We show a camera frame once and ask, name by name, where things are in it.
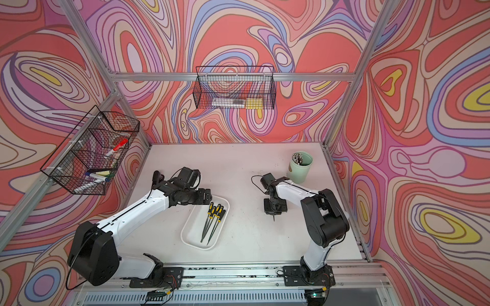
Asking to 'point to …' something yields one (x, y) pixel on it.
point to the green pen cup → (298, 173)
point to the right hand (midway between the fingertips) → (275, 217)
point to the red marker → (122, 143)
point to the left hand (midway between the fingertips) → (206, 198)
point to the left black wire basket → (88, 160)
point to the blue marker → (97, 176)
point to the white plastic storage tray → (203, 222)
